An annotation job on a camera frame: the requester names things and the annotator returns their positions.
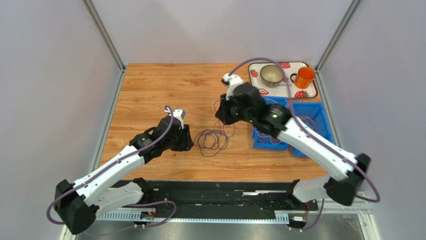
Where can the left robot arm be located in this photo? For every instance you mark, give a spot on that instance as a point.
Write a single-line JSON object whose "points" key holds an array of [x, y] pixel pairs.
{"points": [[79, 203]]}

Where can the left aluminium frame post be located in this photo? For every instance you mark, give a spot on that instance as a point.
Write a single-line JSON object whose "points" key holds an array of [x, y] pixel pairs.
{"points": [[98, 23]]}

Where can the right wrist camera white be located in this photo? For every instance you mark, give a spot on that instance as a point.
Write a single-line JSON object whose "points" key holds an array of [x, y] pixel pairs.
{"points": [[231, 81]]}

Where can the orange mug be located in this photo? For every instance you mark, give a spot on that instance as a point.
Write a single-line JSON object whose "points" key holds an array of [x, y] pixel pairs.
{"points": [[303, 78]]}

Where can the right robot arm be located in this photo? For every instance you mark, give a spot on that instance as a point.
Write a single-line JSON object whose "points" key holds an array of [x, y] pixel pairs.
{"points": [[345, 170]]}

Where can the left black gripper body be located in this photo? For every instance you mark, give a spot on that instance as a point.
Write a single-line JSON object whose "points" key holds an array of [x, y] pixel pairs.
{"points": [[181, 142]]}

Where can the right aluminium frame post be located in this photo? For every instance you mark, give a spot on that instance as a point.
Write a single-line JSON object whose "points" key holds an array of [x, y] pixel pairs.
{"points": [[338, 33]]}

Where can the slotted cable duct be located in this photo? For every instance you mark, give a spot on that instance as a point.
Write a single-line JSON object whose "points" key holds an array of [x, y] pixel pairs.
{"points": [[146, 215]]}

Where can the blue plastic bin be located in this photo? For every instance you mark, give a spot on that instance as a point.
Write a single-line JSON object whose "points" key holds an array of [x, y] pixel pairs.
{"points": [[313, 115], [266, 142]]}

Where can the right blue plastic bin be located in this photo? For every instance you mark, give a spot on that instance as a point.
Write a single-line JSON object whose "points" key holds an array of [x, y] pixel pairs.
{"points": [[313, 115]]}

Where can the aluminium frame post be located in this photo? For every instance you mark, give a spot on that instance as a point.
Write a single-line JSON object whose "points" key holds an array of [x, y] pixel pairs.
{"points": [[98, 23], [338, 33]]}

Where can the ceramic bowl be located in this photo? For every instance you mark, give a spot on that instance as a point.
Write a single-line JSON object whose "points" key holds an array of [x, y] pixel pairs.
{"points": [[271, 75]]}

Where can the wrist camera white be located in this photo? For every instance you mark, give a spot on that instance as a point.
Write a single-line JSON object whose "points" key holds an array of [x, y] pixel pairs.
{"points": [[231, 81], [178, 116]]}

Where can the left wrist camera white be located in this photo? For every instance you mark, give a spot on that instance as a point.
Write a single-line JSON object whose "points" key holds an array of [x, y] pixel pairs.
{"points": [[178, 116]]}

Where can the left blue plastic bin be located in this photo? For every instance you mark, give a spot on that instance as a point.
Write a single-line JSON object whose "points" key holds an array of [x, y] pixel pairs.
{"points": [[266, 142]]}

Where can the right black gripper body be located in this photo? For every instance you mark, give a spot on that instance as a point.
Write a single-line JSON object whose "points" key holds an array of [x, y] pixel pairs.
{"points": [[227, 110]]}

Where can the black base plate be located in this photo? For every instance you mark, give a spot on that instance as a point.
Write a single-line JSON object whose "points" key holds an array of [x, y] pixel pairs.
{"points": [[225, 199]]}

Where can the strawberry print tray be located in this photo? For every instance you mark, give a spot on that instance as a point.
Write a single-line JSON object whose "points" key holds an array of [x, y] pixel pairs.
{"points": [[286, 88]]}

